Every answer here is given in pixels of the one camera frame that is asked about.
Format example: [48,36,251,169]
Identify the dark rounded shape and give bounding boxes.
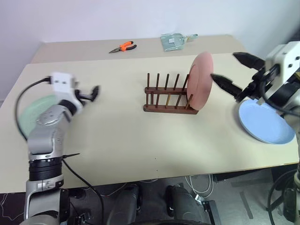
[165,184,207,225]
[106,184,143,225]

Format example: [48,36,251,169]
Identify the pink plate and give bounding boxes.
[187,52,214,111]

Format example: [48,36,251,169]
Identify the orange handled pliers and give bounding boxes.
[108,41,137,54]

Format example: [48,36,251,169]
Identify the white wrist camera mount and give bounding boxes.
[257,41,300,106]
[50,71,84,111]

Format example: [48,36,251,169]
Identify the blue plate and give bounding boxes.
[238,99,295,145]

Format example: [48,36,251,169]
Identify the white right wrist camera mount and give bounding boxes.
[257,41,300,106]

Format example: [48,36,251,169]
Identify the white floor cable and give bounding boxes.
[184,173,213,200]

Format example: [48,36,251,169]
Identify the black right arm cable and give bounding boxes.
[261,65,292,116]

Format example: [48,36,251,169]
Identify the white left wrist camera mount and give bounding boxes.
[50,71,84,111]

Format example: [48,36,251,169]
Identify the green plate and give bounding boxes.
[17,95,59,138]

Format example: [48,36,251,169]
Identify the wooden dish rack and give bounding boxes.
[143,73,199,115]

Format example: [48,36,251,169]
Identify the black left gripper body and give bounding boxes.
[74,88,94,105]

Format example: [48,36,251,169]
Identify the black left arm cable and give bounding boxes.
[14,76,53,142]

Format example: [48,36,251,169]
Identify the black cable under table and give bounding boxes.
[61,153,105,225]

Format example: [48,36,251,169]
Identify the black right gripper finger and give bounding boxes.
[232,52,266,70]
[210,74,245,98]

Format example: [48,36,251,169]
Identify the translucent green plastic packet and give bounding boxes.
[160,33,199,52]

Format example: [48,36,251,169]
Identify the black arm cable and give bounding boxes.
[14,76,53,142]
[261,65,292,116]

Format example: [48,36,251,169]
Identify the black table frame bar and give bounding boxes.
[212,172,238,183]

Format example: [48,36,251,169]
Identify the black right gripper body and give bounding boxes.
[235,64,282,102]

